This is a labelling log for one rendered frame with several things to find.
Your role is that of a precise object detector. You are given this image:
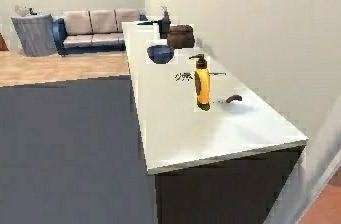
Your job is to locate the white counter with dark front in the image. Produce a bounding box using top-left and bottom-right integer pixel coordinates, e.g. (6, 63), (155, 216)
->
(121, 20), (310, 224)

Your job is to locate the small black cluster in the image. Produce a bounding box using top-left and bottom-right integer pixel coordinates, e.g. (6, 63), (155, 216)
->
(174, 72), (194, 82)

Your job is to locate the yellow pump bottle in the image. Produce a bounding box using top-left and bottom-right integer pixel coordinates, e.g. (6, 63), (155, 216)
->
(188, 53), (211, 112)

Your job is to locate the blue bowl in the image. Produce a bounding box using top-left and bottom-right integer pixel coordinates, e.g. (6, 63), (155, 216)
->
(146, 44), (175, 65)

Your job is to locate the small black curved object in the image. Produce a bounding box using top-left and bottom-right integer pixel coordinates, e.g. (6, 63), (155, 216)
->
(225, 94), (243, 104)

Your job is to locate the brown box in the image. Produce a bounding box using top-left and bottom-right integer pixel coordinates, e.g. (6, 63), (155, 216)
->
(166, 24), (196, 50)

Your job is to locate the black pump bottle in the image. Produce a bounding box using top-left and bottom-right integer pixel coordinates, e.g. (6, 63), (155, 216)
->
(158, 5), (172, 40)

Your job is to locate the blue sofa with beige cushions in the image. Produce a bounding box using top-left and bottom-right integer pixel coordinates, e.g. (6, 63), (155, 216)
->
(51, 8), (149, 56)

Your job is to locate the grey round side table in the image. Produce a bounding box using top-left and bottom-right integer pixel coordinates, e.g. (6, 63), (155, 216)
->
(10, 13), (58, 58)

